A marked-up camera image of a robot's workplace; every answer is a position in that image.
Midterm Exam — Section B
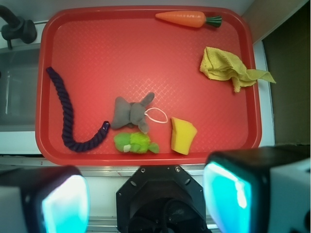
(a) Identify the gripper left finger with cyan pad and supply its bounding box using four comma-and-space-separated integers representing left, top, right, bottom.
0, 166, 90, 233

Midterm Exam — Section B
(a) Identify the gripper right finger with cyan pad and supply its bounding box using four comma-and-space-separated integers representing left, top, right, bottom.
203, 145, 311, 233

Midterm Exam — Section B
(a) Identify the yellow cloth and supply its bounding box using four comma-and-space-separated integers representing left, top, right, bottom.
200, 47, 276, 93

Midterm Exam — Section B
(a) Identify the yellow sponge wedge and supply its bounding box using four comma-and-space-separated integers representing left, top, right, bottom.
171, 117, 197, 155

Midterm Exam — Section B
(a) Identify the green plush toy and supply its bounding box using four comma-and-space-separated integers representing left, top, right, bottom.
114, 132, 160, 154

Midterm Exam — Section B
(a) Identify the grey plush elephant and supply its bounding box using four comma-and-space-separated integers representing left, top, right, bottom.
111, 92, 168, 134

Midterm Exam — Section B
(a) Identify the grey sink basin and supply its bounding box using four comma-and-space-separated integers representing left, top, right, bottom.
0, 45, 40, 132

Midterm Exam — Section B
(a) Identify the red plastic tray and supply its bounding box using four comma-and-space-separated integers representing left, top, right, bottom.
35, 6, 261, 166

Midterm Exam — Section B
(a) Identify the black faucet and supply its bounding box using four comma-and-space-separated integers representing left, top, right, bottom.
0, 5, 37, 50

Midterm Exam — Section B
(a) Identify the orange toy carrot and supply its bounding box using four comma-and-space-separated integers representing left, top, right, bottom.
155, 11, 222, 28

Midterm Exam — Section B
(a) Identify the dark purple rope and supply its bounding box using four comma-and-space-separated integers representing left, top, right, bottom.
46, 67, 111, 153

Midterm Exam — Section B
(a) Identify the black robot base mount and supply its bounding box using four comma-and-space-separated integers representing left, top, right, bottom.
116, 165, 211, 233

